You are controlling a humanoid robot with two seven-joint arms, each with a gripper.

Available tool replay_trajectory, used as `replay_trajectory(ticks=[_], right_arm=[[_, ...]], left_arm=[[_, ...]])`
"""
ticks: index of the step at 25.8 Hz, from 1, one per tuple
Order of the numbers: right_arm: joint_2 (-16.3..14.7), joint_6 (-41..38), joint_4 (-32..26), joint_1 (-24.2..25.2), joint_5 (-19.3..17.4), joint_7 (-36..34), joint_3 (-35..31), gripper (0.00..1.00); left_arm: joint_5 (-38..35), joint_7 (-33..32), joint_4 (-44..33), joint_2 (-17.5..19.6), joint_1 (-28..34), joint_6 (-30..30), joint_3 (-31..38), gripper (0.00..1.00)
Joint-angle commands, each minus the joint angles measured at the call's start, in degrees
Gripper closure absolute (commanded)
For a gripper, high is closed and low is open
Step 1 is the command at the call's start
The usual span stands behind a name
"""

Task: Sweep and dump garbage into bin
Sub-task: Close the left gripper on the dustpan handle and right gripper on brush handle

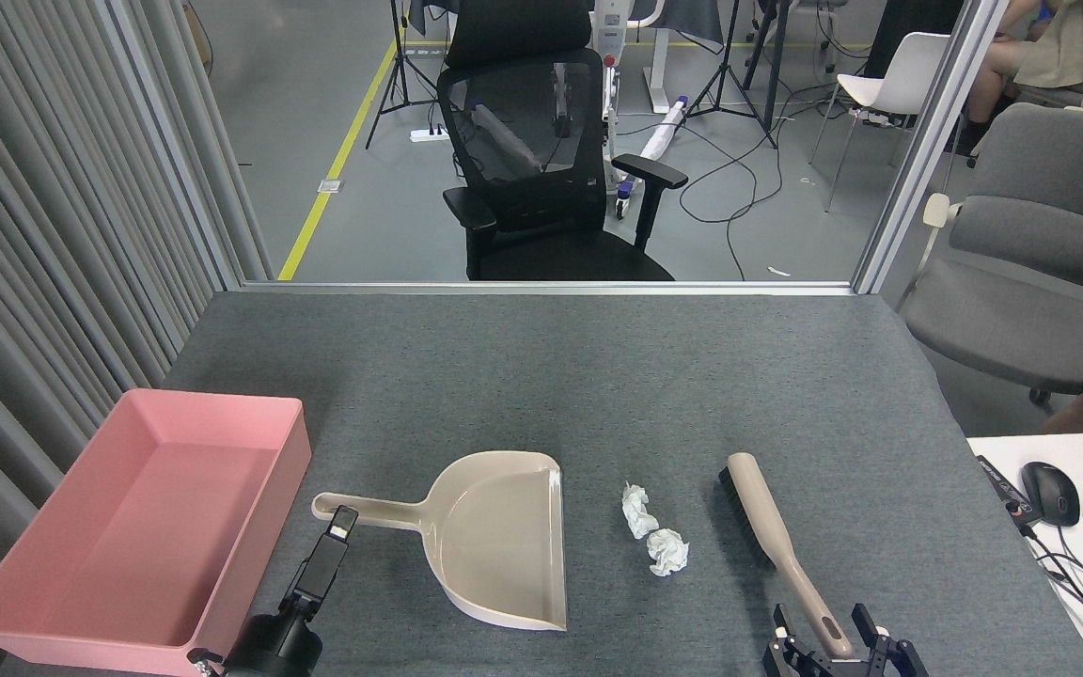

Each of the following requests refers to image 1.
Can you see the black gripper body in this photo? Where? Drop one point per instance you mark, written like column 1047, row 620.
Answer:
column 278, row 649

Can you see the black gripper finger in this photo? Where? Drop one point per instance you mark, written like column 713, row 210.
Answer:
column 321, row 574
column 786, row 658
column 894, row 658

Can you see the beige hand brush black bristles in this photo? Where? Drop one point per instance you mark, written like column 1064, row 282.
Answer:
column 767, row 508

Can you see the white paper ball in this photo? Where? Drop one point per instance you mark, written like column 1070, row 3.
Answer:
column 667, row 552
column 637, row 512

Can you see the beige plastic dustpan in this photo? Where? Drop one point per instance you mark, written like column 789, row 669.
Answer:
column 504, row 536

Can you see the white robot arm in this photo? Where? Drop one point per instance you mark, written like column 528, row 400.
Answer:
column 205, row 666

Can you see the pink plastic bin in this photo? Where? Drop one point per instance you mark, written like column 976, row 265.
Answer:
column 128, row 508

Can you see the flat black device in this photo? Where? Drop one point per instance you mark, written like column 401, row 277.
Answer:
column 1007, row 491

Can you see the black computer mouse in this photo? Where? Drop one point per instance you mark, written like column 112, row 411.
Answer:
column 1051, row 494

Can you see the grey padded chair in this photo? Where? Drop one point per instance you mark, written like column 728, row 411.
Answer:
column 1021, row 310

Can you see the metal floor socket plate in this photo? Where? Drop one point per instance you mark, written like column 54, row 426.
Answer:
column 329, row 185

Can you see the black mesh office chair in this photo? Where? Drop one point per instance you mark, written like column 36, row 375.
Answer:
column 551, row 254

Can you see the white power strip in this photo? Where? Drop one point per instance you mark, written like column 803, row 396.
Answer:
column 429, row 135

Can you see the grey pleated curtain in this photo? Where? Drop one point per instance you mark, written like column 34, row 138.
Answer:
column 15, row 235

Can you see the black tripod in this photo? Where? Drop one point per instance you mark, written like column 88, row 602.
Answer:
column 726, row 56
column 400, row 56

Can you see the white rolled tube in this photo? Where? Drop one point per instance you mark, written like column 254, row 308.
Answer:
column 662, row 136

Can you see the white plastic chair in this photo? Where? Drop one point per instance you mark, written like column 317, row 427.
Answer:
column 899, row 80

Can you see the white stand on wheels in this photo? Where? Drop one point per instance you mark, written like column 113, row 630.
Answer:
column 609, row 28

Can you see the seated person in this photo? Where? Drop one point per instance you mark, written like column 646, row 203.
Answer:
column 1068, row 47

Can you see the dark hanging cloth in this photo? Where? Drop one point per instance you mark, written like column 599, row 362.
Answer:
column 692, row 23

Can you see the silver table edge rail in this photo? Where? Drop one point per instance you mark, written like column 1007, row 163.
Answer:
column 551, row 288

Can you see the silver aluminium post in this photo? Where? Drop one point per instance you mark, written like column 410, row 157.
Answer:
column 927, row 141

